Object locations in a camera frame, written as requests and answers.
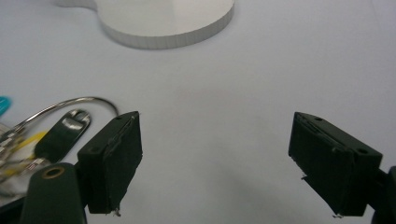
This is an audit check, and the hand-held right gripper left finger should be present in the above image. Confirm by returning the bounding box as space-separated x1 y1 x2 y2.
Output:
77 110 144 217

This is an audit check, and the yellow key tag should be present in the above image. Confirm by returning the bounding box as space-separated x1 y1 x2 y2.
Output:
0 130 49 176

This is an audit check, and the teal key tag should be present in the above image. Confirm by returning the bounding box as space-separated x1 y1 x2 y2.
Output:
0 95 12 117

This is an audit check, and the white key stand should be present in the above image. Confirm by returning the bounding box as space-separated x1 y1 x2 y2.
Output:
54 0 236 50

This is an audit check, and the black metal key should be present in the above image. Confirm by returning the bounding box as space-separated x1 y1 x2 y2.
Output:
34 108 92 164

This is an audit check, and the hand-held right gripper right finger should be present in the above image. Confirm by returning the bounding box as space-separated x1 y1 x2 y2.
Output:
288 111 384 217

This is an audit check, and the silver wire key ring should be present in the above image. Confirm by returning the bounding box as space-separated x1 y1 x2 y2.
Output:
0 96 120 142

